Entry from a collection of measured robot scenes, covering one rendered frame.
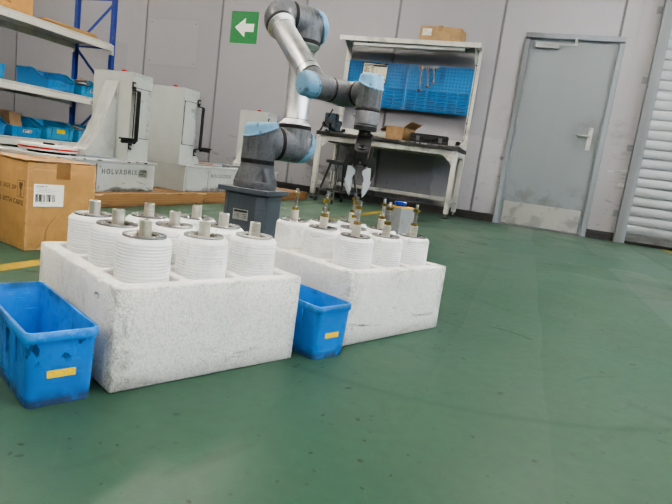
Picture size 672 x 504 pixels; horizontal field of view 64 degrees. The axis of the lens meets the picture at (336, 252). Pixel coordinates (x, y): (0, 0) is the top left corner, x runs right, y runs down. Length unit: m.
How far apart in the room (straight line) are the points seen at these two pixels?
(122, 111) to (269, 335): 2.73
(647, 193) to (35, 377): 6.20
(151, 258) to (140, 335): 0.13
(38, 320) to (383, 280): 0.75
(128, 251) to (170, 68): 7.35
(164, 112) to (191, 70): 3.94
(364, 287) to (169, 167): 2.97
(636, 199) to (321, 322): 5.64
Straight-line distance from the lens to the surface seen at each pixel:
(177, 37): 8.29
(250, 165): 1.88
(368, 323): 1.35
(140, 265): 0.98
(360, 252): 1.31
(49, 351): 0.93
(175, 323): 1.00
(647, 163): 6.60
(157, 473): 0.79
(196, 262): 1.03
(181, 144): 4.08
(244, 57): 7.68
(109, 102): 3.69
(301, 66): 1.73
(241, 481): 0.78
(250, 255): 1.10
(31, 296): 1.20
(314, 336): 1.18
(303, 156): 1.97
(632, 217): 6.59
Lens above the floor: 0.42
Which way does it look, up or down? 9 degrees down
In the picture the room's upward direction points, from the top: 8 degrees clockwise
